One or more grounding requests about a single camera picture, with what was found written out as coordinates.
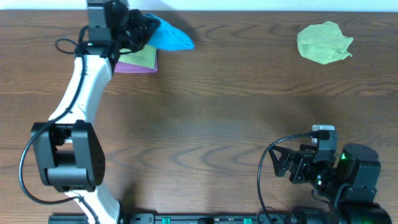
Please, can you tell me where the crumpled yellow-green cloth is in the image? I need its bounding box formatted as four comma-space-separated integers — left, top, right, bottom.
297, 21, 354, 65

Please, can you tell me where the folded purple cloth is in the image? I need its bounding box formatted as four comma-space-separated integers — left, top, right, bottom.
114, 57, 158, 73

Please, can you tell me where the folded green cloth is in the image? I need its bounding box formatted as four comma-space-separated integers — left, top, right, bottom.
118, 45, 157, 68

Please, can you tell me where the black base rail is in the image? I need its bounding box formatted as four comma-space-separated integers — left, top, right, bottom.
47, 212, 291, 224

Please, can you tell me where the blue microfiber cloth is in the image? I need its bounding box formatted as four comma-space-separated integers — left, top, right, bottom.
145, 13, 195, 51

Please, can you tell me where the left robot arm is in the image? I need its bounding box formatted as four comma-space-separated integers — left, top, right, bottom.
27, 2, 160, 223

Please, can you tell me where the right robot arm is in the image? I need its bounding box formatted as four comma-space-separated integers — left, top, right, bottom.
270, 143, 391, 224

